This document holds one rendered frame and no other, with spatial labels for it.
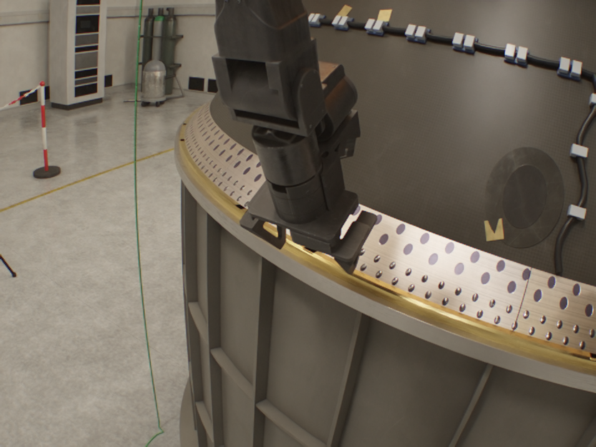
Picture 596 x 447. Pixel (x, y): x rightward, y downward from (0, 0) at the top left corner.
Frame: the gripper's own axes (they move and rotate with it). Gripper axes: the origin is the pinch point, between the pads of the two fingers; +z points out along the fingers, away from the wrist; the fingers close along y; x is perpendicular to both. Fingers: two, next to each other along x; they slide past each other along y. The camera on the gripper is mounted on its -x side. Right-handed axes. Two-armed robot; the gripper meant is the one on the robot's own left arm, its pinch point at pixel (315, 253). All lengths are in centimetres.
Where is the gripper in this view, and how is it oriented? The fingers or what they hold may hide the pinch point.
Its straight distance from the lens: 57.7
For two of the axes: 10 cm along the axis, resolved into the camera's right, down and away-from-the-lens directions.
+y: -8.5, -2.9, 4.5
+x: -5.0, 7.3, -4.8
